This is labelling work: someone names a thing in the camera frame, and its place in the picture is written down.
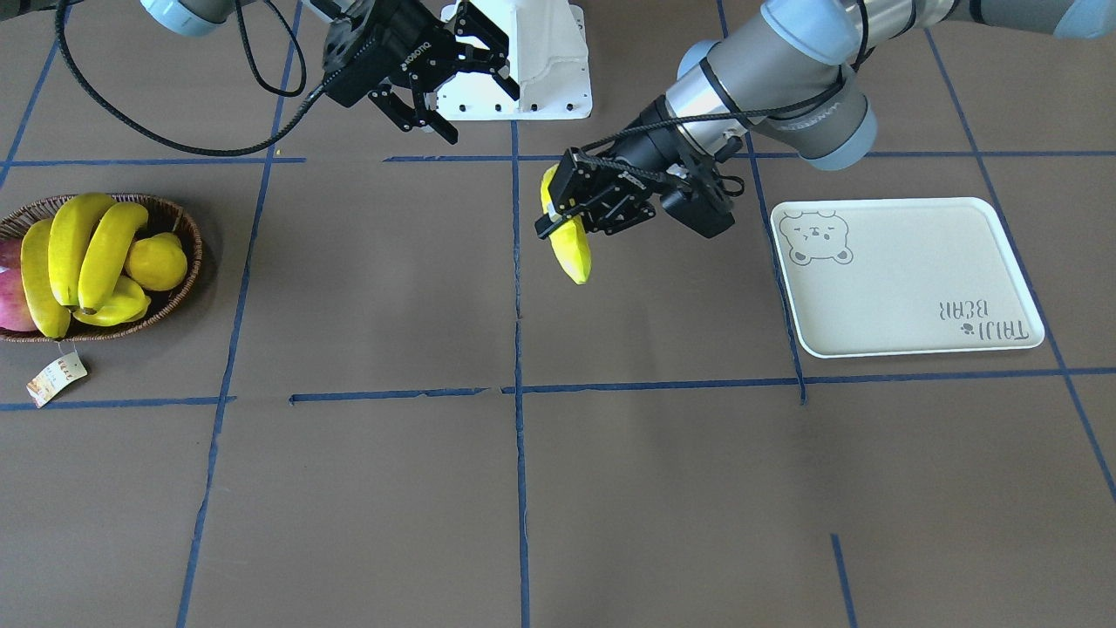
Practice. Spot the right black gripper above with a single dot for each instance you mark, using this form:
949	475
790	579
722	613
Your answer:
377	64

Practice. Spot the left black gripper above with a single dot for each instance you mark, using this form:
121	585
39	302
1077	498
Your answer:
652	141

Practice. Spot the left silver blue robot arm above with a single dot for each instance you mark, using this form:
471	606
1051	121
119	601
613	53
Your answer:
787	74

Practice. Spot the brown wicker basket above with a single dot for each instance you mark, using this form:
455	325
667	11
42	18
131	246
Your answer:
165	216

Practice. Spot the paper basket tag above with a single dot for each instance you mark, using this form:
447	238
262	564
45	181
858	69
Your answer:
55	377

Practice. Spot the white bear tray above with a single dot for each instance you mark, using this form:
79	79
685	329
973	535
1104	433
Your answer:
866	278

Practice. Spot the yellow pear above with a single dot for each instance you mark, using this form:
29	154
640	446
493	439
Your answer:
127	303

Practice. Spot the red apple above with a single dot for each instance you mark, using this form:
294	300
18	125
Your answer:
15	313

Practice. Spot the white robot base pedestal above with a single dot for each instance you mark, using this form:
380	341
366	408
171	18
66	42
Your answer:
549	60

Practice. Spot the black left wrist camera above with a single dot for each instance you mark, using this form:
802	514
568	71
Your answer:
698	200

